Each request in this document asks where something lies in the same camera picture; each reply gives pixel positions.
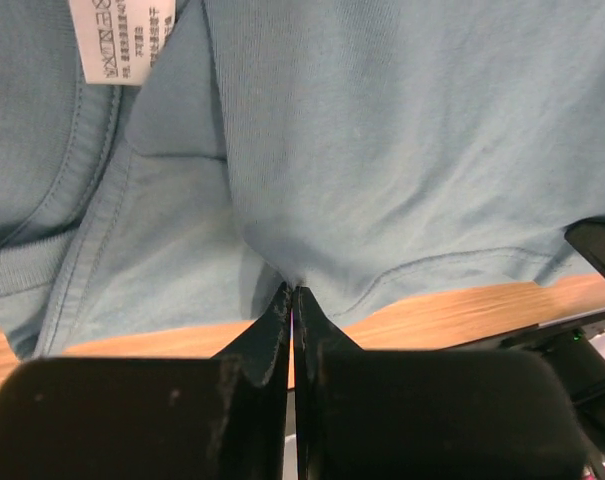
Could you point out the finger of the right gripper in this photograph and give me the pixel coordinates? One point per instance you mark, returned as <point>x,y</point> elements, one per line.
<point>587,237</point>

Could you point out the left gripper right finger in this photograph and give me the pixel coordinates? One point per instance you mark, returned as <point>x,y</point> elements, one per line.
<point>330,410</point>

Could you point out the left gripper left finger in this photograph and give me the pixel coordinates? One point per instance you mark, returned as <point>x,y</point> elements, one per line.
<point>248,440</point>

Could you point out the grey-blue t shirt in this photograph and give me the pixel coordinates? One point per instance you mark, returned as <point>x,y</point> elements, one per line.
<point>166,164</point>

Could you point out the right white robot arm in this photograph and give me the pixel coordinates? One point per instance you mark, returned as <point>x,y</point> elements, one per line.
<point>567,346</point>

